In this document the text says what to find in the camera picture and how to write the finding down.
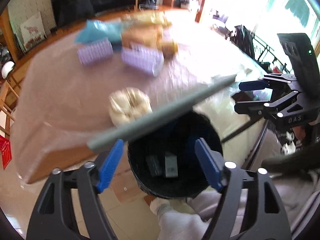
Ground grey table edge guard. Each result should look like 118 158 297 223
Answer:
87 74 236 154

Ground white helmet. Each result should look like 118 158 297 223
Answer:
1 61 15 79

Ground brown cardboard box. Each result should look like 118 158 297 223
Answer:
121 25 163 48

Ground dark wooden chair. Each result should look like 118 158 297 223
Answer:
225 25 290 74

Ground yellow paper bag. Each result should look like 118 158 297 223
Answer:
121 10 172 28

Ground purple hair roller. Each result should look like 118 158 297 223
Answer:
121 46 164 76
78 38 113 66

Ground black trash bin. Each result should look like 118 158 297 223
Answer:
127 111 223 199

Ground orange labelled cream jar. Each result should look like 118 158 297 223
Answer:
158 40 178 57

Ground blue plastic bag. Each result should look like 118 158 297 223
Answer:
74 20 127 45

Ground red plastic basket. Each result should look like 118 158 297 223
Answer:
0 136 12 169

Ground giraffe picture frame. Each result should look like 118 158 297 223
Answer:
20 11 47 52

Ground black right camera box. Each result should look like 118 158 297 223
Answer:
277 33 319 97

